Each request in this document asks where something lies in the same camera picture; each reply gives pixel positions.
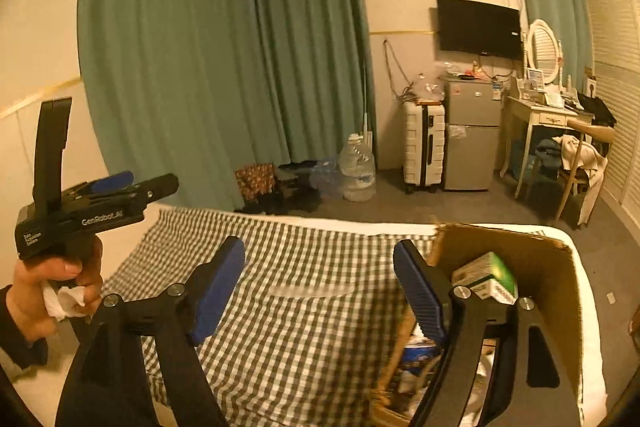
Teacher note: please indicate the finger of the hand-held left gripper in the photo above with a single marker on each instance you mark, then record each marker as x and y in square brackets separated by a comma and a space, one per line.
[160, 187]
[112, 183]

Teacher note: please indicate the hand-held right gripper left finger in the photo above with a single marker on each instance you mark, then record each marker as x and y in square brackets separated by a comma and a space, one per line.
[220, 287]

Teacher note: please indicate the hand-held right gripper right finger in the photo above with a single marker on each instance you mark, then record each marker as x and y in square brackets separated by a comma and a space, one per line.
[420, 292]

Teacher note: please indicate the green and white carton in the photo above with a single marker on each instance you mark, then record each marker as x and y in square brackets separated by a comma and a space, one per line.
[480, 277]

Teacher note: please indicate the cardboard box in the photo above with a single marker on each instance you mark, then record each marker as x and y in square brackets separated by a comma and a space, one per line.
[540, 257]

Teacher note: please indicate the person's left forearm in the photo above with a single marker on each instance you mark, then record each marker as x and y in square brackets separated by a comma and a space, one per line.
[20, 342]

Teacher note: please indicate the person's left hand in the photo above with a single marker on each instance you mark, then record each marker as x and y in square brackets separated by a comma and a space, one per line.
[30, 287]

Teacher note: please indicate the white tissue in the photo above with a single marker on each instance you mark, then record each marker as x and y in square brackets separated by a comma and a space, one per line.
[65, 302]

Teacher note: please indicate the patterned brown bag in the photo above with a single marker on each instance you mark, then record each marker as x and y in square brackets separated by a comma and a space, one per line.
[255, 184]

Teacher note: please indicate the dark clothes pile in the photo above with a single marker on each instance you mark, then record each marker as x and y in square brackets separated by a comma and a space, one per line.
[295, 202]

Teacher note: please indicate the large clear water bottle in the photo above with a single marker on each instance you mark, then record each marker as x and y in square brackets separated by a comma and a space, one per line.
[357, 172]

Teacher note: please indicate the white suitcase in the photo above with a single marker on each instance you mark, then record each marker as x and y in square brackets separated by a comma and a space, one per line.
[425, 147]

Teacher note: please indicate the grey small fridge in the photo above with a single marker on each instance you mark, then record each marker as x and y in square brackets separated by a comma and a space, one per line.
[472, 137]

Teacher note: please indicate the clear plastic bag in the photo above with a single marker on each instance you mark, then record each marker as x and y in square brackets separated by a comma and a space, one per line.
[427, 89]

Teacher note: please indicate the white cloth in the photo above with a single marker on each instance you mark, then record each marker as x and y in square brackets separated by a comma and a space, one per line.
[582, 162]

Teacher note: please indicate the white dressing table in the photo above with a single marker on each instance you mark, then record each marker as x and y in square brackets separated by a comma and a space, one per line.
[535, 114]

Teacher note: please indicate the wooden chair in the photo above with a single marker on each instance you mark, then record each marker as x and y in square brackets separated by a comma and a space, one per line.
[597, 132]

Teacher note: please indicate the black bag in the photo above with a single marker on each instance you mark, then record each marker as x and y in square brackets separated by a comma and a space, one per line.
[597, 109]

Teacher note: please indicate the white oval mirror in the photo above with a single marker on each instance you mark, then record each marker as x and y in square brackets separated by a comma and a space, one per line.
[544, 52]

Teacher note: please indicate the white louvered wardrobe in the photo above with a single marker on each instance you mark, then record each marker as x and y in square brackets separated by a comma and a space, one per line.
[617, 82]

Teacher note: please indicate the black wall television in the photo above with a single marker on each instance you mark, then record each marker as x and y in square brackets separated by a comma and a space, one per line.
[477, 29]

